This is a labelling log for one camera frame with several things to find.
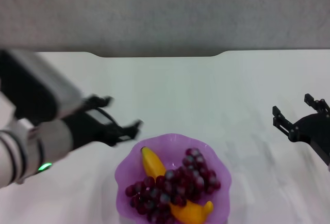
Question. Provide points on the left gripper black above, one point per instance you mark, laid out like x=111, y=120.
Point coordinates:
x=90, y=128

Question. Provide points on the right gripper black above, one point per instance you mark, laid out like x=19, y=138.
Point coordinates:
x=313, y=131

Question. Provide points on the yellow banana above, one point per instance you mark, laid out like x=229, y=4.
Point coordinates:
x=153, y=164

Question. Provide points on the red grape bunch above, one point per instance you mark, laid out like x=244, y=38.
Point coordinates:
x=178, y=185

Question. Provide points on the purple wavy plastic plate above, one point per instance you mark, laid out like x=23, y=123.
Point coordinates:
x=129, y=163

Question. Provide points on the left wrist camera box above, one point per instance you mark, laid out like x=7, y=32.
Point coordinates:
x=33, y=87

